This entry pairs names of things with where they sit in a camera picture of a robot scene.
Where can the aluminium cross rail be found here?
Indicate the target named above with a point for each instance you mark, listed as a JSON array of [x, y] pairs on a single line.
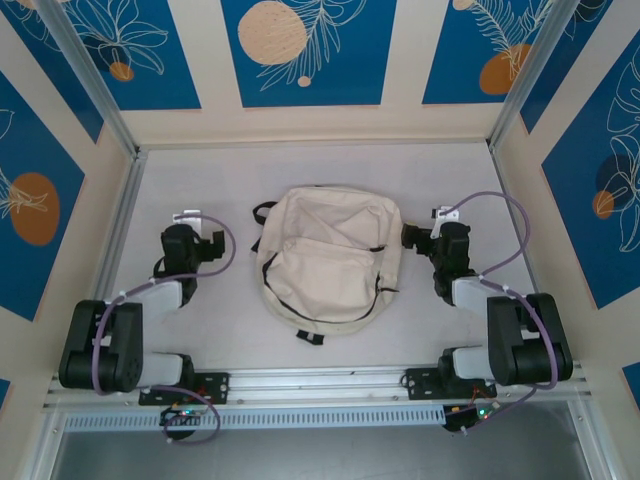
[[320, 382]]

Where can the aluminium side rail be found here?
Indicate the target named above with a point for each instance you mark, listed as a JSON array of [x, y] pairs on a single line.
[[501, 175], [117, 240]]

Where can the aluminium frame post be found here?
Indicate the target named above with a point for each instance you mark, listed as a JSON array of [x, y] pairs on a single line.
[[85, 65], [531, 65]]

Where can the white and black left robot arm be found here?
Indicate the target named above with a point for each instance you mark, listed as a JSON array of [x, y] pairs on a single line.
[[115, 345]]

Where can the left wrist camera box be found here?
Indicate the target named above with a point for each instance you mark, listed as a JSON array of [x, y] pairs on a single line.
[[187, 220]]

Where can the beige canvas backpack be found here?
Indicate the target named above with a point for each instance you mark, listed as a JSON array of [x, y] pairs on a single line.
[[330, 260]]

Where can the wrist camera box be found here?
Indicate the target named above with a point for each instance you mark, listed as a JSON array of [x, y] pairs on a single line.
[[187, 220], [446, 213]]

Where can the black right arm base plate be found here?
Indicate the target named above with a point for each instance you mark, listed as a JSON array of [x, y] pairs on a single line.
[[420, 382]]

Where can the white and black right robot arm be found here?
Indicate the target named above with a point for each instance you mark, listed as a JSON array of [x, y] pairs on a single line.
[[530, 340]]

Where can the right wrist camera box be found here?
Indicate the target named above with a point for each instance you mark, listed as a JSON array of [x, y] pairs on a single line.
[[446, 213]]

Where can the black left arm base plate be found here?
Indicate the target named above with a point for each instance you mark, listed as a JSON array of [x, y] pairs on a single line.
[[215, 387]]

